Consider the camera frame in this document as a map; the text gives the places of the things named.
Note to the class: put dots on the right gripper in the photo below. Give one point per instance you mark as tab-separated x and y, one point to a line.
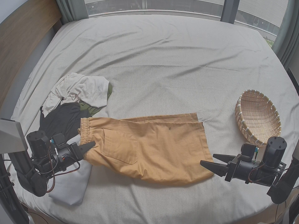
240	170

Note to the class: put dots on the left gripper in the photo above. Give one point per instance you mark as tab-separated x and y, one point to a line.
67	153

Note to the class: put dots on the tan shorts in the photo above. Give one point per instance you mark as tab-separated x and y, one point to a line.
158	153

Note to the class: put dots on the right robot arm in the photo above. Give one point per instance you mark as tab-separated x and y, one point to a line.
275	153

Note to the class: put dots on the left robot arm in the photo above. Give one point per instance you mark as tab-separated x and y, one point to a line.
37	146

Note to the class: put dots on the black garment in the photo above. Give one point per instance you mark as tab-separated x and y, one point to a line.
60	120

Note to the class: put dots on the green garment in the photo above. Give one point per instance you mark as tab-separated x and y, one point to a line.
92	110

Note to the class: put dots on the pale grey garment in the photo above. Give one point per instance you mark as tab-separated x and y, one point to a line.
70	185

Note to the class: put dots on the white garment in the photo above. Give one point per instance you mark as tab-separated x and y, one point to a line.
91	90

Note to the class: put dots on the round woven basket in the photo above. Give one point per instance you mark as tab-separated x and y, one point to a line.
257	115

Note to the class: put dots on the bed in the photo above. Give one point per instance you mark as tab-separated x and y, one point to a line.
163	66

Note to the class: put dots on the blue-green curtain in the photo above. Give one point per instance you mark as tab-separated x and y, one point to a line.
67	1
288	31

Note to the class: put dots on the window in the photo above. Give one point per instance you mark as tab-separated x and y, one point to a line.
230	1

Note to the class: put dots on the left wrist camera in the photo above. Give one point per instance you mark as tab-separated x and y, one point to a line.
58	141

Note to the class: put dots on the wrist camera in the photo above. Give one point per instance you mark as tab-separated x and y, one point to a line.
58	141
248	151

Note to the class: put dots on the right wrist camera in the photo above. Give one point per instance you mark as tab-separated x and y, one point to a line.
248	151

